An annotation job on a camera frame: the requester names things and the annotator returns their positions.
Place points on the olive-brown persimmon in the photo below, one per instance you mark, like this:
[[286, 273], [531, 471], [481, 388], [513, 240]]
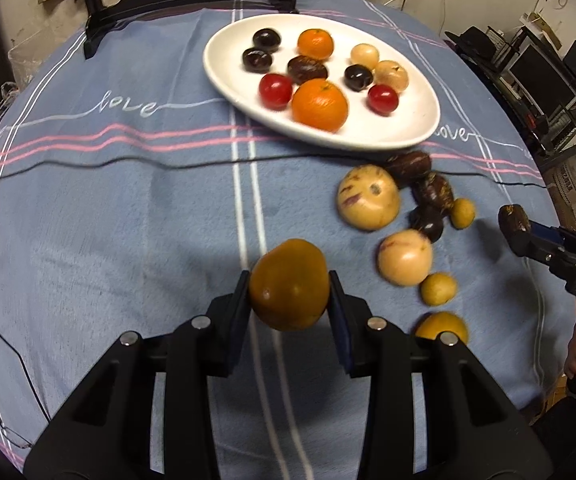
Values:
[[290, 285]]

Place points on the pale yellow pepino melon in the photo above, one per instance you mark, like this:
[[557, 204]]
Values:
[[368, 200], [392, 75], [364, 55], [405, 262]]

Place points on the orange-yellow persimmon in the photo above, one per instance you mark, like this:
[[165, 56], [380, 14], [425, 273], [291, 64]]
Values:
[[440, 325]]

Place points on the white oval plate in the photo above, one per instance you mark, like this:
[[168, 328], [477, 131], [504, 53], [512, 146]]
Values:
[[408, 125]]

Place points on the dark wrinkled passion fruit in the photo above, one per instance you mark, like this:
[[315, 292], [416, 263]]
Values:
[[308, 69], [513, 215], [433, 192], [408, 165]]

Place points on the blue striped tablecloth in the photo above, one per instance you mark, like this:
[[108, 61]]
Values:
[[117, 240]]

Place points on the red cherry tomato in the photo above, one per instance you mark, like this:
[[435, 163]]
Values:
[[275, 91], [383, 99]]

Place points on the small mandarin orange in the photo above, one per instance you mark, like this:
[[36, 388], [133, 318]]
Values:
[[315, 42]]

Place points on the small dark plum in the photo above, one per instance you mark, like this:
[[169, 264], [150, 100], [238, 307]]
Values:
[[358, 77], [426, 222], [266, 40], [257, 59]]

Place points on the computer monitor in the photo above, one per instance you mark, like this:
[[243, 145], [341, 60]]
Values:
[[543, 77]]

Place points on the large mandarin orange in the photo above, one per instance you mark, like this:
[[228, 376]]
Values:
[[320, 105]]

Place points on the small yellow-green lime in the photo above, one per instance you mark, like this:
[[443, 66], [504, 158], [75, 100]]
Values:
[[463, 212], [439, 288]]

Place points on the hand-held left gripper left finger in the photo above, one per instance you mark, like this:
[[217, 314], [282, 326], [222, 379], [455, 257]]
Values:
[[240, 310]]

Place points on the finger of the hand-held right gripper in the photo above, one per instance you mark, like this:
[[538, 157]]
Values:
[[523, 246], [548, 233]]

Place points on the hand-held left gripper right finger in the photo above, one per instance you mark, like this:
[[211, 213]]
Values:
[[340, 320]]

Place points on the black hat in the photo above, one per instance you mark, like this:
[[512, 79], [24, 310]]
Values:
[[473, 40]]

